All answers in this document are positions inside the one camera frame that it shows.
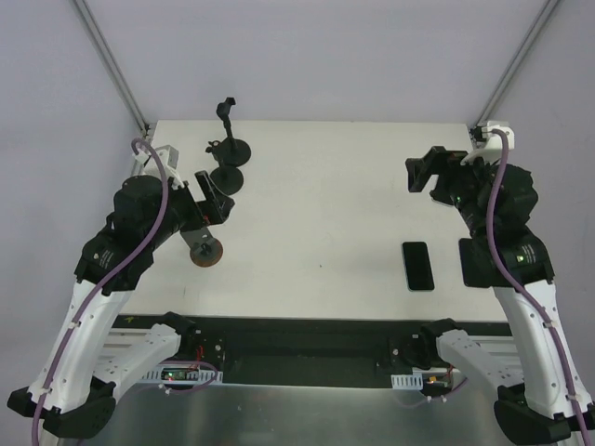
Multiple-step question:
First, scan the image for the short black round-base phone stand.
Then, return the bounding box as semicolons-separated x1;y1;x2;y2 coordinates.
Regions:
205;139;245;196

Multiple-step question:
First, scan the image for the green-edged black phone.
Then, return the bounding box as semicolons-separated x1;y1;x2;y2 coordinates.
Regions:
402;242;435;292

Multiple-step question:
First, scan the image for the brown-base grey phone stand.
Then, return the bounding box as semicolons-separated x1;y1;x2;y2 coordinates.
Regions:
180;227;223;268

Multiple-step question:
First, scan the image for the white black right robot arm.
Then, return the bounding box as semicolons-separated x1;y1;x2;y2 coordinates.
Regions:
401;146;594;445

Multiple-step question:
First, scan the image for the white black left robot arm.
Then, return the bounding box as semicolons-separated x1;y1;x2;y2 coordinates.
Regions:
7;171;234;444

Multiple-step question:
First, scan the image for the tall black clamp phone stand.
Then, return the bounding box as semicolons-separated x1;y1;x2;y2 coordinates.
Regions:
214;97;252;167

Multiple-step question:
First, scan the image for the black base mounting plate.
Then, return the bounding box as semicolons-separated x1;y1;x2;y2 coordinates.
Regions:
111;315;517;389

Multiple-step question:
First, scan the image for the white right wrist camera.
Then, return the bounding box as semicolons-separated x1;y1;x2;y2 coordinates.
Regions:
461;120;515;165

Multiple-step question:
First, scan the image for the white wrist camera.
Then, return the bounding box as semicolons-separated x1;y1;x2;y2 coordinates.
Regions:
135;145;185;190
461;120;515;165

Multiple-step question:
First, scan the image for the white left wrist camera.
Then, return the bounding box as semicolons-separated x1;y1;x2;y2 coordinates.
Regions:
135;145;185;190

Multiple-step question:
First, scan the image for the left white cable duct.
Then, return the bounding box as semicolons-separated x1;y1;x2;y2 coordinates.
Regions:
139;365;223;386

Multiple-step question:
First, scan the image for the white cable duct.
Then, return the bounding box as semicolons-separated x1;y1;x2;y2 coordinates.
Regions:
139;365;223;386
390;369;455;391

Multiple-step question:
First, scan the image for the right white cable duct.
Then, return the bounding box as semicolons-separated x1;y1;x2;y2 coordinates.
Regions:
390;369;455;391

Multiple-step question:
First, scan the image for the right aluminium frame post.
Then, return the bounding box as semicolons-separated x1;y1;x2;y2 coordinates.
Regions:
473;0;563;126

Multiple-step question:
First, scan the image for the aluminium frame post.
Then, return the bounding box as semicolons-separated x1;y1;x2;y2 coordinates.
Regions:
473;0;563;126
69;0;151;137

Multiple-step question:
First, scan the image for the left aluminium frame post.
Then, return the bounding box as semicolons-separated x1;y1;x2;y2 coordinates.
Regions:
69;0;151;137

